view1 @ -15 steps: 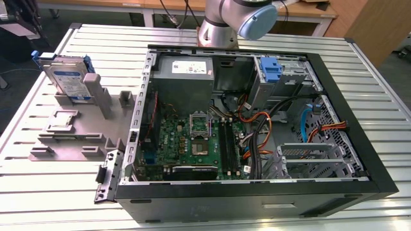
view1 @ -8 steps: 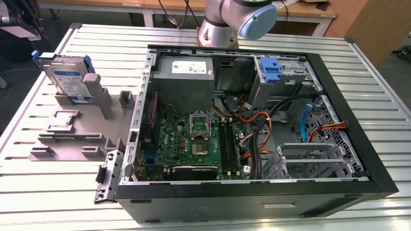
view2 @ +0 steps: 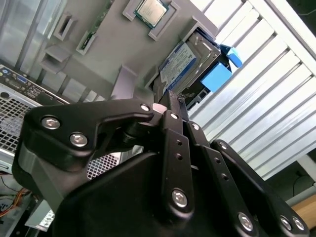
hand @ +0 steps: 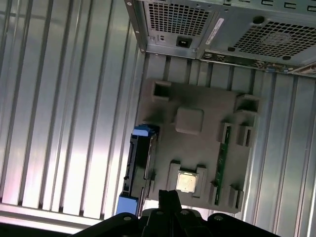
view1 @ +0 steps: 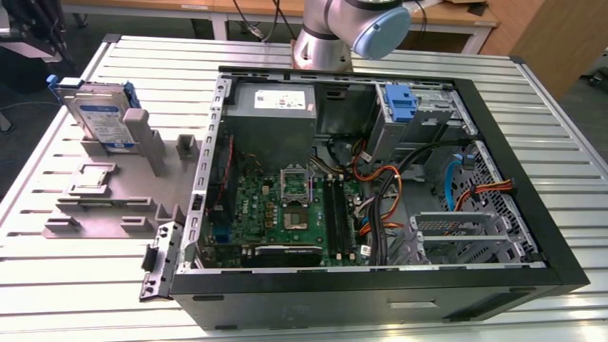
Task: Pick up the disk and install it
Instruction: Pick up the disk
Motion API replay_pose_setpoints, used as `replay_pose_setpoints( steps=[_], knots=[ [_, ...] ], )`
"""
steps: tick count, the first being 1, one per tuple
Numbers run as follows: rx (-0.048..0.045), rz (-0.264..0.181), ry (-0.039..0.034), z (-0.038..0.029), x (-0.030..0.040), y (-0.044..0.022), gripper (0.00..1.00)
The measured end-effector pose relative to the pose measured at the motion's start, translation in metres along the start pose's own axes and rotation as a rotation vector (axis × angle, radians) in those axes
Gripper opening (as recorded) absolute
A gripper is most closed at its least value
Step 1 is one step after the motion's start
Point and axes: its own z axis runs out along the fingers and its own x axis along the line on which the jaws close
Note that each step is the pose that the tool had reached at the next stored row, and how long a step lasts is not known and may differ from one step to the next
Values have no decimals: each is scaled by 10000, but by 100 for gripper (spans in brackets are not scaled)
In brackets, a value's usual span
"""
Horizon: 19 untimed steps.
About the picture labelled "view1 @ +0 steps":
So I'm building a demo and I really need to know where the black RAM slot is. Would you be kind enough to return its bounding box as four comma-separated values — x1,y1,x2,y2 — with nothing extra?
336,173,359,260
323,173,344,260

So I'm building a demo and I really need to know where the orange power wire black plug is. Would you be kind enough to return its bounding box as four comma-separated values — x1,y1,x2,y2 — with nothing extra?
455,177,520,214

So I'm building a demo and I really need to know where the black hanging cable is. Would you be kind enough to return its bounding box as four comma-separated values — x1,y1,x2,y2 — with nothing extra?
231,0,285,43

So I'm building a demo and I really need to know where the orange yellow wire bundle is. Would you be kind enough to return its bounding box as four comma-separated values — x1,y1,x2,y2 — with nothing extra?
352,137,408,238

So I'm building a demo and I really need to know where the hard disk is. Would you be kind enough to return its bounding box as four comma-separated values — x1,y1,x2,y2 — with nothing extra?
45,73,143,155

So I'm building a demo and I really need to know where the wooden cabinet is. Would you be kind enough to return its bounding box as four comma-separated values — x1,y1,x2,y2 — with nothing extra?
484,0,608,100

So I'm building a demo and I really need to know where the silver CPU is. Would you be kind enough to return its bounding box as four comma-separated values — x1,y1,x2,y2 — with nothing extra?
75,169,109,189

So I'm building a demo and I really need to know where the black chair base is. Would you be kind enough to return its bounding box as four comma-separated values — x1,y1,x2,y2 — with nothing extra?
580,53,608,86

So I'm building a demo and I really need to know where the metal socket cover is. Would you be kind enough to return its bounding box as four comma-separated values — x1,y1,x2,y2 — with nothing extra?
279,164,313,208

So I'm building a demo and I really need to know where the black cable bundle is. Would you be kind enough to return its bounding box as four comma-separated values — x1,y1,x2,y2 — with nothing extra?
372,139,475,266

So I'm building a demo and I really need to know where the grey parts rack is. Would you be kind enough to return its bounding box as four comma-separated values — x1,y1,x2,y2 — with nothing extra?
41,108,205,239

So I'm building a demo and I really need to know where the CPU socket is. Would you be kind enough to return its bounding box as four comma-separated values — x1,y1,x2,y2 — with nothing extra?
283,209,313,232

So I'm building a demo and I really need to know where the black open PC case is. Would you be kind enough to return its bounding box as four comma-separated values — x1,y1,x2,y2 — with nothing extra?
168,65,592,331

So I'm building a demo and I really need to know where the grey case latch panel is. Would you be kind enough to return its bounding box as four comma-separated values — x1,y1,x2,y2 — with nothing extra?
139,220,185,303

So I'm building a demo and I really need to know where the black graphics card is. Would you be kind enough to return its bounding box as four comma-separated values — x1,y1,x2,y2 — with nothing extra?
240,244,323,269

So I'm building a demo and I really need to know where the blue drive latch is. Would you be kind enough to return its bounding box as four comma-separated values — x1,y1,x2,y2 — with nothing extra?
385,83,419,124

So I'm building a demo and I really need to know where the blue flat wire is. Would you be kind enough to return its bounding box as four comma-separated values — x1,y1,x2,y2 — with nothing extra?
444,152,477,214

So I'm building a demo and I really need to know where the grey power supply unit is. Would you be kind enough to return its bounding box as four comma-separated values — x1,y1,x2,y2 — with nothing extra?
223,82,319,172

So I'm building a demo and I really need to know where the grey optical drive cage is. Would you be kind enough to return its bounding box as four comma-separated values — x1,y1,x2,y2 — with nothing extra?
368,82,479,168

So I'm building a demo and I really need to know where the wooden desk white frame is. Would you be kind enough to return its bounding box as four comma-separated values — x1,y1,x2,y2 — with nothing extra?
61,0,503,54

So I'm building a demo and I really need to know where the green motherboard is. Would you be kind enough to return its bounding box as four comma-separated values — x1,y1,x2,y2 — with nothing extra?
197,162,379,268

